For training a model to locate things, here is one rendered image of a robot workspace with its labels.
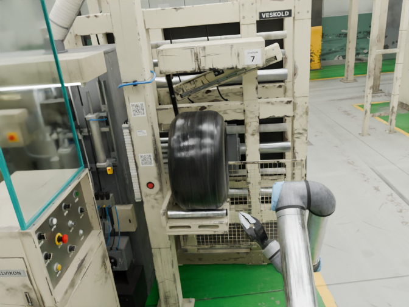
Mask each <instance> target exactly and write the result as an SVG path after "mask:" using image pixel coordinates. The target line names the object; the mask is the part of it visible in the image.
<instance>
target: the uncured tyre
mask: <svg viewBox="0 0 409 307"><path fill-rule="evenodd" d="M167 157H168V170H169V181H170V187H171V191H172V195H173V198H174V200H175V201H176V203H177V204H179V206H180V207H182V208H184V209H187V210H202V209H217V208H220V207H222V206H223V205H224V204H225V203H226V202H227V200H228V191H229V166H228V143H227V135H226V126H225V121H224V118H223V116H222V115H221V114H220V113H218V112H217V111H213V110H206V111H186V112H182V113H179V114H178V115H177V116H176V117H175V118H174V119H173V120H172V122H171V124H170V129H169V137H168V148H167Z"/></svg>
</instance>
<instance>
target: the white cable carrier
mask: <svg viewBox="0 0 409 307"><path fill-rule="evenodd" d="M122 126H123V127H129V126H130V125H129V122H127V124H126V122H125V124H123V125H122ZM123 132H124V138H125V141H126V142H125V143H126V149H127V154H128V155H127V156H128V159H129V161H128V162H129V165H130V172H131V177H132V178H131V179H132V182H133V187H134V188H133V189H134V192H135V198H142V194H141V188H140V184H139V177H138V170H137V166H136V160H135V153H134V149H133V143H132V138H131V131H130V129H123Z"/></svg>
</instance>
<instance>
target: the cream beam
mask: <svg viewBox="0 0 409 307"><path fill-rule="evenodd" d="M249 49H261V63H260V64H251V65H245V51H244V50H249ZM156 53H157V58H158V67H159V74H160V75H161V74H178V73H186V72H203V71H219V70H229V69H245V68H261V67H265V40H264V39H263V38H262V37H250V38H236V39H227V40H213V41H198V42H190V43H176V44H165V45H163V46H161V47H159V48H158V49H156Z"/></svg>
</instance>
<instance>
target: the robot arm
mask: <svg viewBox="0 0 409 307"><path fill-rule="evenodd" d="M335 208H336V200H335V196H334V194H333V193H332V191H331V190H330V189H329V188H328V187H326V186H325V185H323V184H322V183H319V182H316V181H313V180H303V181H289V182H285V181H283V182H276V183H274V184H273V188H272V195H271V210H272V211H275V212H276V217H277V223H278V235H279V243H277V242H276V240H274V241H273V240H272V239H270V240H268V236H267V234H266V232H265V229H264V226H262V224H261V223H260V221H259V220H258V219H256V218H255V217H253V216H250V215H249V214H246V213H242V212H239V219H240V223H241V225H242V227H243V230H244V232H245V233H246V236H247V237H248V238H249V239H250V240H251V242H254V241H256V242H257V243H258V244H259V245H260V246H261V249H262V250H264V251H263V252H262V253H263V254H264V255H265V256H266V257H267V259H269V261H270V262H271V263H272V264H273V267H274V269H275V271H277V272H279V273H281V274H282V276H283V283H284V295H285V306H286V307H318V300H317V296H316V287H315V279H314V274H313V273H314V272H319V271H320V270H321V266H322V262H321V257H320V253H321V248H322V245H323V241H324V236H325V233H326V228H327V223H328V220H329V216H331V215H332V214H333V213H334V211H335ZM306 210H308V211H309V214H308V218H307V223H306V215H305V213H306ZM243 217H244V218H245V219H246V220H247V221H248V222H246V221H245V219H244V218H243ZM249 223H250V224H253V225H254V226H253V227H252V228H251V227H250V228H249V226H250V224H249ZM248 235H249V236H251V237H252V238H250V237H249V236H248Z"/></svg>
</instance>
